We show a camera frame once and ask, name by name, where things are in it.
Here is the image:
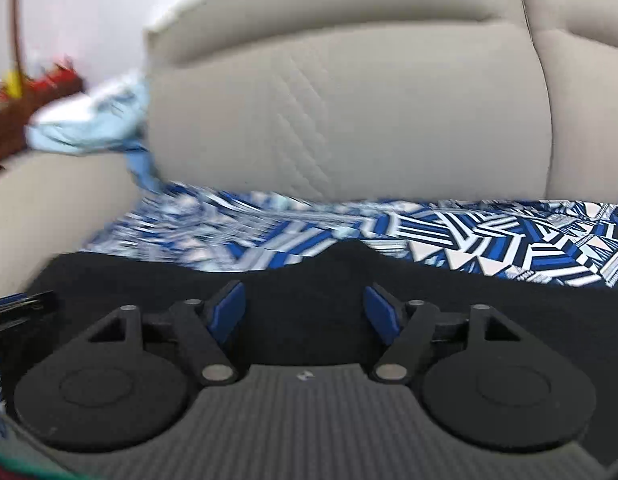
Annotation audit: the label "brown wooden side table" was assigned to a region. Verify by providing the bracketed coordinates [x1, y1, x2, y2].
[0, 0, 85, 171]

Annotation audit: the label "black pants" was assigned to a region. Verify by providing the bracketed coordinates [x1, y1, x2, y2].
[8, 237, 618, 466]

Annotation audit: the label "beige sofa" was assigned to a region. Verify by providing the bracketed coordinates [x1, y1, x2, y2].
[0, 0, 618, 296]

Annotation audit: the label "blue white patterned sheet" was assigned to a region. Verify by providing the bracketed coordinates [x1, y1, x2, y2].
[0, 179, 618, 441]

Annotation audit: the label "light blue cloth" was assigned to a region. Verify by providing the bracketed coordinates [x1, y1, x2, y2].
[24, 70, 161, 193]

